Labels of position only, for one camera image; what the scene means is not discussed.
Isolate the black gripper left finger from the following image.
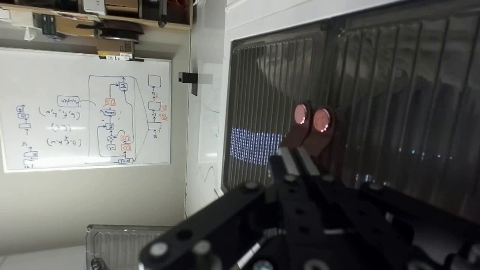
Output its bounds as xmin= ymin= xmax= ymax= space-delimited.
xmin=268 ymin=147 xmax=303 ymax=184

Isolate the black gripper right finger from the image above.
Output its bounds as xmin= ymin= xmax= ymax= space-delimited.
xmin=291 ymin=145 xmax=322 ymax=180

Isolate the dark ribbed door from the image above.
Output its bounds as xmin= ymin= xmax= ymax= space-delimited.
xmin=226 ymin=9 xmax=480 ymax=223

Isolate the white ribbed vent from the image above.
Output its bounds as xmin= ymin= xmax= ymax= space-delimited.
xmin=84 ymin=223 xmax=174 ymax=270

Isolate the black yellow whiteboard eraser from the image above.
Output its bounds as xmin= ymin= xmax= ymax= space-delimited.
xmin=96 ymin=49 xmax=145 ymax=64

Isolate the whiteboard with flowchart drawings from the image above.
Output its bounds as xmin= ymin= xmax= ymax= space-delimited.
xmin=0 ymin=46 xmax=174 ymax=174

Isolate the black flat round device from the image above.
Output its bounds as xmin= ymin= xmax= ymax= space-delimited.
xmin=94 ymin=19 xmax=147 ymax=43

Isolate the plain brown cardboard box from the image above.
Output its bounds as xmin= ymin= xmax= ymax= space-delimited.
xmin=103 ymin=0 xmax=142 ymax=16

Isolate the white printed cardboard box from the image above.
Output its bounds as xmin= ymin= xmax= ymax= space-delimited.
xmin=81 ymin=0 xmax=108 ymax=16

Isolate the wooden storage shelf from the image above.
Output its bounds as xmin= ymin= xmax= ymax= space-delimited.
xmin=0 ymin=0 xmax=193 ymax=57

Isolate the small black box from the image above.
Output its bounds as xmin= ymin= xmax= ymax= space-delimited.
xmin=31 ymin=12 xmax=58 ymax=36

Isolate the small black bracket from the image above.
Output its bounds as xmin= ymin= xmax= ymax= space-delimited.
xmin=177 ymin=70 xmax=201 ymax=97

